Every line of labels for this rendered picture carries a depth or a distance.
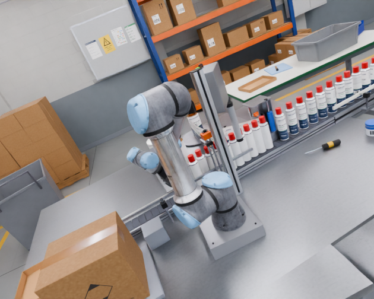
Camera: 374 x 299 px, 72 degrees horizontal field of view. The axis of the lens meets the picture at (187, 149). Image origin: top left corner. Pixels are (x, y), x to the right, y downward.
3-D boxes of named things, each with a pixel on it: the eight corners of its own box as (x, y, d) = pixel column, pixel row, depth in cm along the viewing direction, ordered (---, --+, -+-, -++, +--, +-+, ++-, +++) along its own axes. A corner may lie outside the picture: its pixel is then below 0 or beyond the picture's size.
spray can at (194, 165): (204, 181, 148) (192, 151, 139) (208, 185, 143) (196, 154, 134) (196, 185, 147) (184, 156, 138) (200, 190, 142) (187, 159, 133)
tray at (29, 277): (79, 247, 145) (75, 242, 143) (78, 282, 122) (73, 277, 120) (26, 276, 140) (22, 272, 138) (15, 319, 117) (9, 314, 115)
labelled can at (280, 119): (285, 135, 159) (278, 105, 150) (291, 137, 154) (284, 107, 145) (278, 139, 158) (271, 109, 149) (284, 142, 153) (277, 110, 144)
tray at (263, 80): (263, 78, 297) (262, 75, 296) (276, 79, 276) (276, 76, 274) (238, 90, 291) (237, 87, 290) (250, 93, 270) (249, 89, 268)
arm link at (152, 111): (222, 214, 102) (170, 81, 82) (194, 238, 96) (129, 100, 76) (205, 204, 112) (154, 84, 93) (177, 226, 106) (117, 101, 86)
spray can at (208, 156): (221, 172, 149) (210, 143, 140) (222, 178, 144) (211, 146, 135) (212, 176, 149) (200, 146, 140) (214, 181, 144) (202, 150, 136)
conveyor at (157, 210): (322, 118, 167) (322, 113, 166) (333, 121, 160) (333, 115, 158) (81, 254, 137) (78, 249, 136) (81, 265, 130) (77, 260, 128)
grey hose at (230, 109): (241, 137, 135) (230, 100, 126) (244, 139, 131) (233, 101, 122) (235, 140, 134) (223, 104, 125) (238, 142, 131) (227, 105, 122)
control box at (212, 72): (228, 98, 129) (217, 60, 121) (225, 111, 115) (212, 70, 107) (209, 103, 133) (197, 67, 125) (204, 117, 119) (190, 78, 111)
